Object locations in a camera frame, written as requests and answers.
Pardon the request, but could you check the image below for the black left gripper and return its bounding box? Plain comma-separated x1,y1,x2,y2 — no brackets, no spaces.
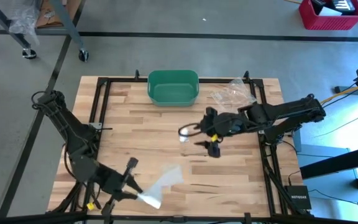
88,157,144,215

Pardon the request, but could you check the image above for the clear plastic bag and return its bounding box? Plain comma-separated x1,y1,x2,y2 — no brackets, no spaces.
210,77,257,113

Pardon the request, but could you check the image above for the black Netgear switch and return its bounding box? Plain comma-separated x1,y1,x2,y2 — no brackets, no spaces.
283,185,312,211

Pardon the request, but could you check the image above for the grey-legged wooden workbench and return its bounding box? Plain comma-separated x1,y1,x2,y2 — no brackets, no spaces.
0,0,90,62

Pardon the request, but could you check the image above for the brown cardboard sheet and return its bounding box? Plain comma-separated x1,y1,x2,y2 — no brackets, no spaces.
35,0,82,29

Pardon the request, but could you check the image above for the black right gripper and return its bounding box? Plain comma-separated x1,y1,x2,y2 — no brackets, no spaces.
193,107,247,159

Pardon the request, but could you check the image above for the crumpled clear plastic sheet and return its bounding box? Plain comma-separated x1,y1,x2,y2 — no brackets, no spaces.
7,0,40,46

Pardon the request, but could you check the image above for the red plastic crate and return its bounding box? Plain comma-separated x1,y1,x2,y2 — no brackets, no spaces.
298,0,358,31

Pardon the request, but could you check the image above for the green plastic bin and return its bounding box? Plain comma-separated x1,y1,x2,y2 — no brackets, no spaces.
147,69,200,108

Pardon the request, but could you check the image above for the black power strip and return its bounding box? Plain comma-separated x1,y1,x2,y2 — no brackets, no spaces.
334,85,358,95

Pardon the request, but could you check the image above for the black aluminium frame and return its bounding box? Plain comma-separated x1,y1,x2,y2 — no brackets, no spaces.
0,70,358,224

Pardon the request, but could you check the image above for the black network cable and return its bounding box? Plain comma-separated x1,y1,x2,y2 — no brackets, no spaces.
308,188,358,211

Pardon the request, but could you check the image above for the black device in crate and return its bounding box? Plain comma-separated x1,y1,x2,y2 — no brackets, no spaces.
310,0,358,16

